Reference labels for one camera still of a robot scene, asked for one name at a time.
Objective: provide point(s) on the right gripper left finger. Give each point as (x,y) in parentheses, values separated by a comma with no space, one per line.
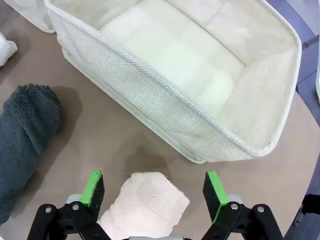
(93,190)

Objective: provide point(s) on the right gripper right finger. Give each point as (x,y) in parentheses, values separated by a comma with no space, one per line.
(215,192)

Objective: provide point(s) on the pink towel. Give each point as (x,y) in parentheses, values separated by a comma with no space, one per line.
(150,200)

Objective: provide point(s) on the dark grey towel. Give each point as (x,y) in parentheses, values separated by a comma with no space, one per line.
(22,130)

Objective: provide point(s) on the white towel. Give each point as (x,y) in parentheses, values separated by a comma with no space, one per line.
(6,50)

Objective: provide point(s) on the beige fabric basket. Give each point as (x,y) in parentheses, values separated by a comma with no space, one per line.
(150,107)
(35,12)

